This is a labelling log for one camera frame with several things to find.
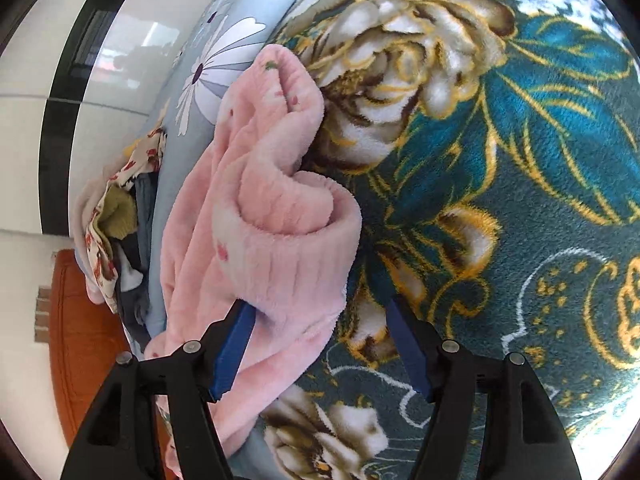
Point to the pale beige cloth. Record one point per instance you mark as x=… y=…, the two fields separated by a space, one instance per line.
x=82 y=230

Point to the pink fleece garment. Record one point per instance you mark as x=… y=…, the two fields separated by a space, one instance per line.
x=260 y=240

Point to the white garment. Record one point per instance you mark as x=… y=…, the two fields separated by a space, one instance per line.
x=131 y=276

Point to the orange wooden bed frame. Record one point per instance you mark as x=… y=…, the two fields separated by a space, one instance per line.
x=85 y=350

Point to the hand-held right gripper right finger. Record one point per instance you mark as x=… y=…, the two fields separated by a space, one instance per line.
x=407 y=350

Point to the pile of mixed clothes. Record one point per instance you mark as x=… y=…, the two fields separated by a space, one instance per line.
x=145 y=152

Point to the olive green garment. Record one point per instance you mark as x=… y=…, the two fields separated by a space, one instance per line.
x=120 y=210

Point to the grey garment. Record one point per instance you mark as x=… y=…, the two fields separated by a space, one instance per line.
x=142 y=200

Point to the light blue daisy quilt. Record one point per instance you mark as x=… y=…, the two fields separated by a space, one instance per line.
x=220 y=55

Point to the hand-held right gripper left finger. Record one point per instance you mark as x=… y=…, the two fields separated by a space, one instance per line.
x=232 y=350

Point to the teal floral plush blanket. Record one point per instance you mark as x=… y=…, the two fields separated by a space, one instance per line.
x=500 y=185

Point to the white glossy wardrobe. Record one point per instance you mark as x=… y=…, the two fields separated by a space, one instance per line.
x=125 y=35

